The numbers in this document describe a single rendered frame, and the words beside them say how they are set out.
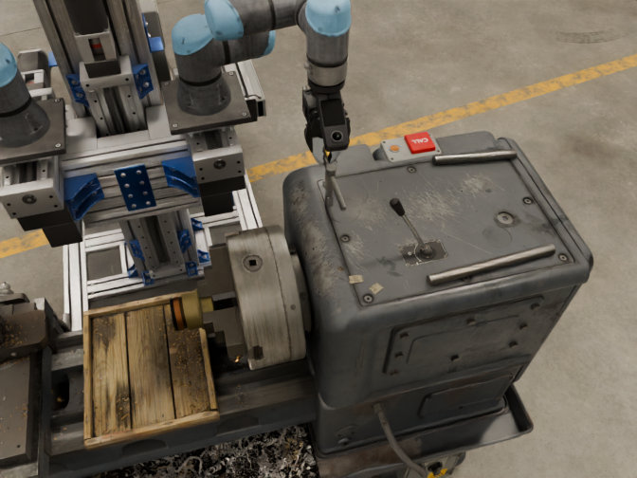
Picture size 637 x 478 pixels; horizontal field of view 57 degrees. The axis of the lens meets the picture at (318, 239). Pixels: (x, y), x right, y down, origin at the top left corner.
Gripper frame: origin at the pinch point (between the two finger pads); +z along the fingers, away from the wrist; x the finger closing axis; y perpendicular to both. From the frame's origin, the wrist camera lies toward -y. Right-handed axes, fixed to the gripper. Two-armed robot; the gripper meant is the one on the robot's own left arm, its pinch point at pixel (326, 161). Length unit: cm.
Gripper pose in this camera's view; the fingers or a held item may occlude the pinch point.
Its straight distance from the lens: 124.1
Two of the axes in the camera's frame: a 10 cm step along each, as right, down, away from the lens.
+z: -0.2, 6.3, 7.8
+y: -2.5, -7.6, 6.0
